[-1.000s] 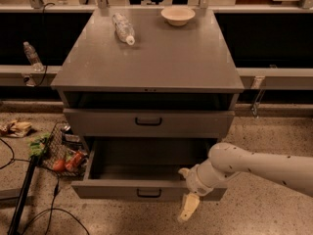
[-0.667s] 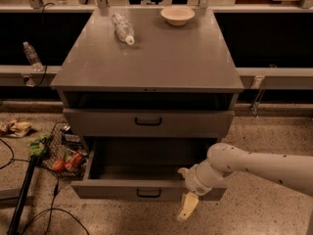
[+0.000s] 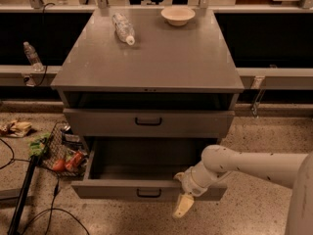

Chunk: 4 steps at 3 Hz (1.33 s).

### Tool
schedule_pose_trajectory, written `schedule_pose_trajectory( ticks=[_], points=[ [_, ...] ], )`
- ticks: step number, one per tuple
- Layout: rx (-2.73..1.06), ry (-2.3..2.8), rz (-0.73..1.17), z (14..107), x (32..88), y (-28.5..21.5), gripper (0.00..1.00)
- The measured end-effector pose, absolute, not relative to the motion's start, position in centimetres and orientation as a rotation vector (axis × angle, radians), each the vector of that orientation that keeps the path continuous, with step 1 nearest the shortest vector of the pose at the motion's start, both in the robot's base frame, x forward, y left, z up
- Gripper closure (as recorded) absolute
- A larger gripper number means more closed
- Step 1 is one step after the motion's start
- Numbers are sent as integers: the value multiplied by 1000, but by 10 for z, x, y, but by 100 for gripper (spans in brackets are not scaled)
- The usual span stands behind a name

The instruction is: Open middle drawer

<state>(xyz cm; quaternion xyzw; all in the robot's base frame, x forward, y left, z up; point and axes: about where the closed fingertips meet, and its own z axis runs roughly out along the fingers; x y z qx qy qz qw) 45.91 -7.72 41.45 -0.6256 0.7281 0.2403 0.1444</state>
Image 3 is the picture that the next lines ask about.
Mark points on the beige paper bowl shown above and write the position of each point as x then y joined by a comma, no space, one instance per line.
178,16

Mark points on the green leafy toy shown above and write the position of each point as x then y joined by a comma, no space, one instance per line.
38,145

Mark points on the red tomato toy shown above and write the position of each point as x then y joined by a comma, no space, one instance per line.
59,165

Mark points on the grey top drawer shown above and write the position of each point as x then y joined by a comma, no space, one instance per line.
135,123

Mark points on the red orange snack packet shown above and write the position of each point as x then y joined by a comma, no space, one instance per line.
73,163

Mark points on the black metal pole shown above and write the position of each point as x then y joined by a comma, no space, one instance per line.
15,222

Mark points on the metal bracket clamp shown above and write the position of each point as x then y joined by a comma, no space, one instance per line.
257,86

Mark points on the grey drawer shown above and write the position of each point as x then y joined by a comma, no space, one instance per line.
138,169
135,123

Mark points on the crumpled snack bag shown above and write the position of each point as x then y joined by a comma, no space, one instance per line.
15,128

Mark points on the upright plastic bottle on ledge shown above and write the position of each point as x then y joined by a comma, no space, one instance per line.
33,57

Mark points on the grey metal drawer cabinet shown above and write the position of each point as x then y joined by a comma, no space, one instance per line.
187,68

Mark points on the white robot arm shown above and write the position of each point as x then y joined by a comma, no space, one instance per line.
294,171

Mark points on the black wire mesh basket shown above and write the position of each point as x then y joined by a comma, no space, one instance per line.
63,144

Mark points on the clear plastic water bottle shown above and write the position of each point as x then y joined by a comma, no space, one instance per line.
124,28

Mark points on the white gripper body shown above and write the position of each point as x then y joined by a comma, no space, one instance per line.
190,186

